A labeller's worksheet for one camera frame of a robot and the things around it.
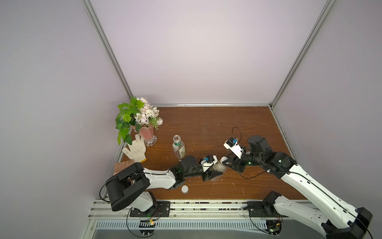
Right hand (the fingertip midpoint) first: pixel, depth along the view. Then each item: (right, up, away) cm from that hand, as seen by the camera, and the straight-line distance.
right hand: (225, 156), depth 70 cm
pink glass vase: (-43, +9, +16) cm, 47 cm away
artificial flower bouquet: (-47, +20, +5) cm, 51 cm away
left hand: (-2, -7, +5) cm, 9 cm away
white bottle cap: (-21, -21, +10) cm, 31 cm away
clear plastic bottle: (-3, -7, +6) cm, 10 cm away
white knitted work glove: (-52, -3, +25) cm, 58 cm away
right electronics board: (+24, -35, +1) cm, 42 cm away
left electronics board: (-39, -35, +3) cm, 52 cm away
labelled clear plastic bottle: (-24, +2, +13) cm, 28 cm away
